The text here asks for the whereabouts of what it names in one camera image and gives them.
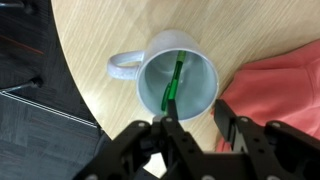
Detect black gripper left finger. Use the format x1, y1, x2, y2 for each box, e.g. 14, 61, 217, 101
73, 99, 214, 180

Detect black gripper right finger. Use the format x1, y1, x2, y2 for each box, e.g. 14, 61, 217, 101
213, 99, 320, 180

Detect white ceramic mug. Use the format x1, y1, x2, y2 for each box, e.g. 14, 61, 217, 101
106, 29, 220, 123

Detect green pen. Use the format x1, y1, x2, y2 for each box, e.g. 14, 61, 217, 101
159, 49, 188, 113

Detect orange cloth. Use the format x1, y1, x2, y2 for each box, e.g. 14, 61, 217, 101
210, 39, 320, 154

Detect office chair star base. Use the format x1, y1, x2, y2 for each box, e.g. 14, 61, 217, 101
0, 0, 45, 95

